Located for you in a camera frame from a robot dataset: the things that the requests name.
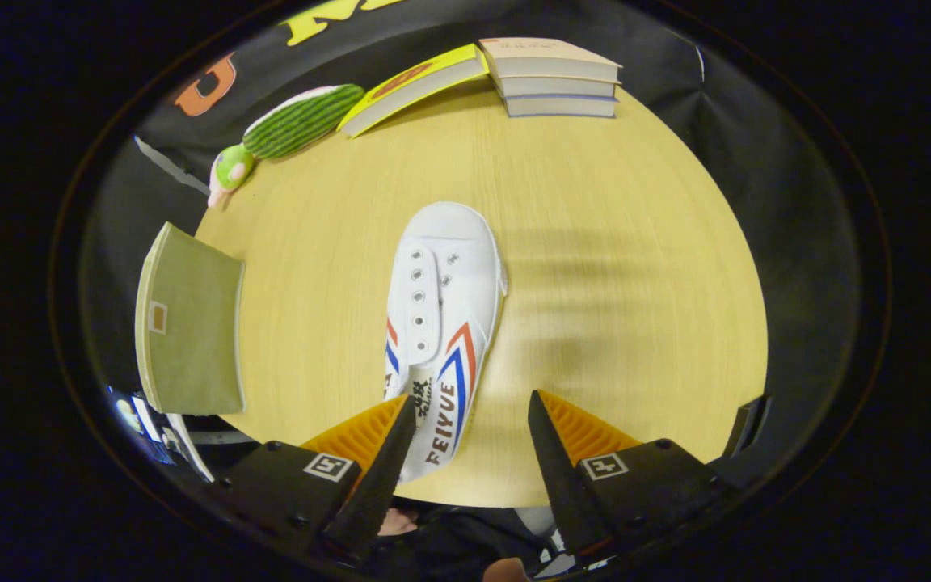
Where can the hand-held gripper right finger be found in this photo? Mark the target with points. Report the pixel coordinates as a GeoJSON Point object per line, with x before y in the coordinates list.
{"type": "Point", "coordinates": [562, 477]}

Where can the green fabric storage box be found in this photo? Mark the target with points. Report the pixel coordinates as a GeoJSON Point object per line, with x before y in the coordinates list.
{"type": "Point", "coordinates": [195, 331]}

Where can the blue printed carton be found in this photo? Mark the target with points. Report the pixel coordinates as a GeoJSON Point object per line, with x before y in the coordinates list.
{"type": "Point", "coordinates": [130, 416]}

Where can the white cover book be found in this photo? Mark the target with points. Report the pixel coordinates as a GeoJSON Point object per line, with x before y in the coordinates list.
{"type": "Point", "coordinates": [562, 86]}

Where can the white striped canvas shoe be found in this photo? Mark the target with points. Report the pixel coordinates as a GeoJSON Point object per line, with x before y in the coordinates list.
{"type": "Point", "coordinates": [449, 267]}

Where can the pink and green plush toy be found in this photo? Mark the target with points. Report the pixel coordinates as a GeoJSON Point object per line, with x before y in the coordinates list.
{"type": "Point", "coordinates": [233, 166]}

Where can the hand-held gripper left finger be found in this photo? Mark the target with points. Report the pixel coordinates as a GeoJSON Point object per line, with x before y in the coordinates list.
{"type": "Point", "coordinates": [377, 477]}

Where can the blue edged book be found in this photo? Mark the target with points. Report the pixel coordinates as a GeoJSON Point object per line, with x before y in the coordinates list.
{"type": "Point", "coordinates": [562, 106]}

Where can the beige cover book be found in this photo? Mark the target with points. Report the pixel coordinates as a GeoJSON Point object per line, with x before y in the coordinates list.
{"type": "Point", "coordinates": [538, 50]}

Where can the watermelon slice plush toy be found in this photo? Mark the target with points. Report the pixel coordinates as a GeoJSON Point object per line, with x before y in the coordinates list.
{"type": "Point", "coordinates": [304, 121]}

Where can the yellow book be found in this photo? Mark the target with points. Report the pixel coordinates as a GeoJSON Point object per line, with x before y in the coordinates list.
{"type": "Point", "coordinates": [409, 81]}

